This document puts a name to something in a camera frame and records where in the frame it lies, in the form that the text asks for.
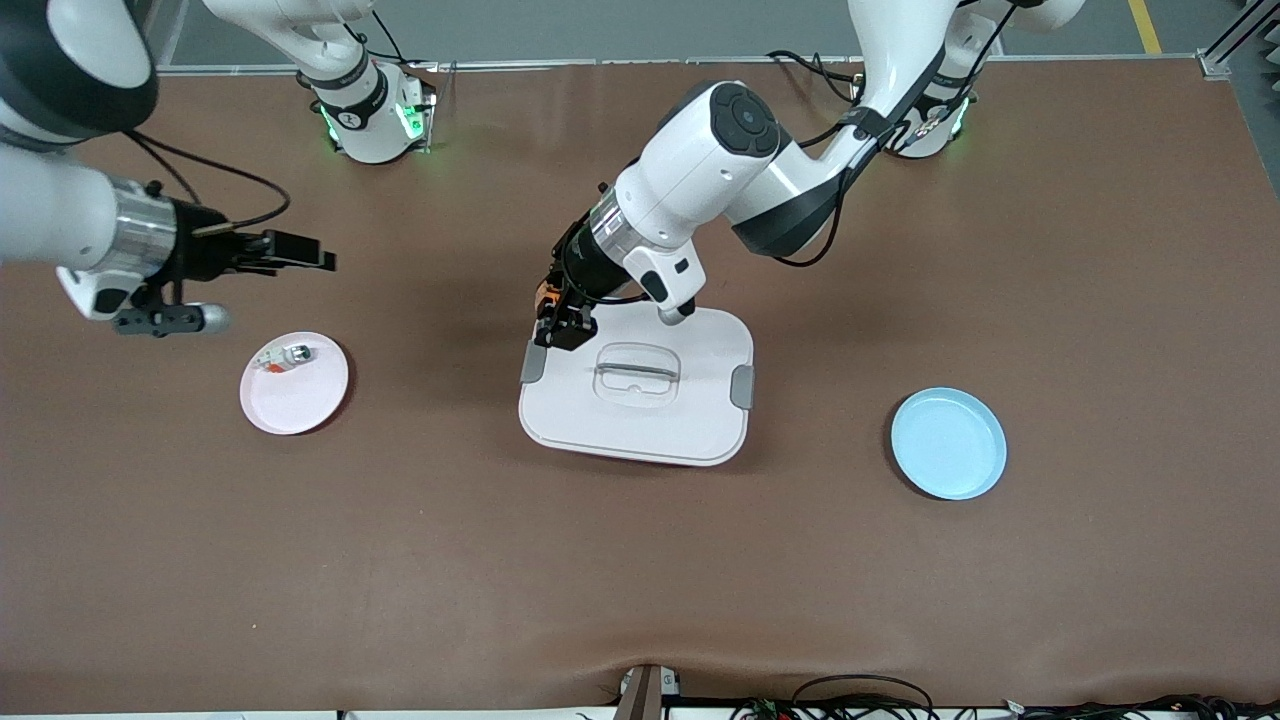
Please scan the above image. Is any grey metal post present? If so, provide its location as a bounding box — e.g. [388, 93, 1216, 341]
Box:
[614, 664, 683, 720]

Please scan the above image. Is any clear lid handle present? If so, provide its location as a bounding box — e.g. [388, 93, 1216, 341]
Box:
[594, 343, 683, 408]

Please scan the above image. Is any small silver orange object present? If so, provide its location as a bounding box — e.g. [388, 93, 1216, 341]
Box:
[255, 344, 316, 375]

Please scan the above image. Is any light blue round plate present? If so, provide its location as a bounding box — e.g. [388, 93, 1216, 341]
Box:
[891, 388, 1008, 501]

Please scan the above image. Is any white lidded pink storage box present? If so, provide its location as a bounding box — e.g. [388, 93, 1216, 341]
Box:
[518, 300, 756, 468]

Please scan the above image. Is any pale pink round plate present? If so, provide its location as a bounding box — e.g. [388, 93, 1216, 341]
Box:
[240, 332, 350, 436]

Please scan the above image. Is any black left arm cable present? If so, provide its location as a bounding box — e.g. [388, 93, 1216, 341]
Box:
[765, 0, 1021, 269]

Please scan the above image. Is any black looped cable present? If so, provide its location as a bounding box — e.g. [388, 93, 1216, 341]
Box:
[790, 674, 937, 720]

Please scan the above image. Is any black cable bundle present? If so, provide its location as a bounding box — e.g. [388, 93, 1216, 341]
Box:
[1000, 693, 1280, 720]

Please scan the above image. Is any aluminium frame profile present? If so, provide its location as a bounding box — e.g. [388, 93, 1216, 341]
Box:
[1198, 0, 1280, 81]

